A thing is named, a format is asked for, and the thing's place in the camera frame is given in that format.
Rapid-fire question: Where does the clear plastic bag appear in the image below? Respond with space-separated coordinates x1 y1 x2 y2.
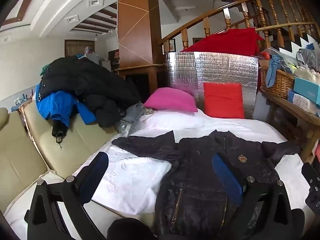
296 49 320 72

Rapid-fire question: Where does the beige leather sofa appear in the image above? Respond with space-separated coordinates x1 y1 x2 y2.
0 100 118 213

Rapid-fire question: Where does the white appliance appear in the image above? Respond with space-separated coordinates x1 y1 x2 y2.
99 59 112 72

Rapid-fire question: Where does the red cloth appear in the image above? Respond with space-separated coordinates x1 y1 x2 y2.
181 27 264 57

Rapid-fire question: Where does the wicker basket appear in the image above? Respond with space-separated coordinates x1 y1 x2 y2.
259 66 295 99

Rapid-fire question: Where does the white textured blanket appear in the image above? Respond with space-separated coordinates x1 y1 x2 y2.
5 109 315 240

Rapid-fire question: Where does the teal cardboard box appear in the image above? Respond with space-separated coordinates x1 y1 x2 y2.
293 77 320 105

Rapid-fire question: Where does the brown wooden pillar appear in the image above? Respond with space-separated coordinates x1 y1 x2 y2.
117 0 165 68

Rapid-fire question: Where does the brown lattice door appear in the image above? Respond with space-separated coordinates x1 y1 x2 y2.
64 39 95 57

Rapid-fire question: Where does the grey cloth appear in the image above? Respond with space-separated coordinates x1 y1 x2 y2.
116 102 150 137

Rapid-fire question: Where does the white tissue pack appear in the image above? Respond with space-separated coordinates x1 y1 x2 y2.
287 90 320 117

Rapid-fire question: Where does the pile of dark coats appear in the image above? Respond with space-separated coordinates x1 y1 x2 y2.
40 56 142 128

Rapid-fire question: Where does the wooden stair railing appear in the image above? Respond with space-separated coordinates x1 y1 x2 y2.
160 0 320 53

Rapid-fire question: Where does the black quilted jacket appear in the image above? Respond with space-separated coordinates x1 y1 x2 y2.
112 130 300 240

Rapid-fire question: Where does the pink pillow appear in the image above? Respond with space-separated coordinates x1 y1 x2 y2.
144 87 198 112

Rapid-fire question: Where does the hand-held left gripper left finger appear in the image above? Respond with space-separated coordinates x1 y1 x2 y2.
24 152 109 240

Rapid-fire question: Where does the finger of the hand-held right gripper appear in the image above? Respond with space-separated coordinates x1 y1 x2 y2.
301 162 320 189

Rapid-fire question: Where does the dark wooden cabinet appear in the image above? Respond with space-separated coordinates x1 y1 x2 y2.
117 65 165 103

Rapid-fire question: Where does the red pillow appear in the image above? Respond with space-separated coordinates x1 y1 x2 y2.
203 82 245 119

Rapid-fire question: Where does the cream fluffy cloth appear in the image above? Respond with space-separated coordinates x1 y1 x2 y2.
295 65 320 80

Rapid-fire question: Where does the silver insulation panel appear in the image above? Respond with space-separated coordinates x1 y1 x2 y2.
164 51 259 119

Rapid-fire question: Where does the blue jacket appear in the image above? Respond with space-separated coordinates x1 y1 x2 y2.
35 85 97 128

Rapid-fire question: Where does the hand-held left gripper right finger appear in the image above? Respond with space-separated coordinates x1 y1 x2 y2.
211 153 294 240

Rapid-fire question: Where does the wooden table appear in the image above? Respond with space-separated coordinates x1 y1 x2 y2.
260 90 320 163

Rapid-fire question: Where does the light blue cloth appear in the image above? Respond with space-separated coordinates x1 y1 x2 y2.
265 55 284 88

